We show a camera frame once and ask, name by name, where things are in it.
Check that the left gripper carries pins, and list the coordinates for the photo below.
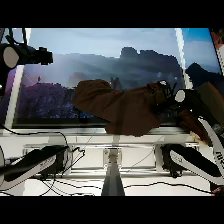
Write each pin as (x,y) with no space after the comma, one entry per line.
(44,56)

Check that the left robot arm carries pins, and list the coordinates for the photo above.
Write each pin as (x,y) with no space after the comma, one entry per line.
(20,55)

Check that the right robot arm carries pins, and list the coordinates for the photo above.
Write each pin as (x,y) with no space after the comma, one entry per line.
(196,163)

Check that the brown garment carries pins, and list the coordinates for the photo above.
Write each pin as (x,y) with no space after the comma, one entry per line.
(126,111)

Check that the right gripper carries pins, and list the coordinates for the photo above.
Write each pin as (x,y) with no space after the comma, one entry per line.
(166,98)

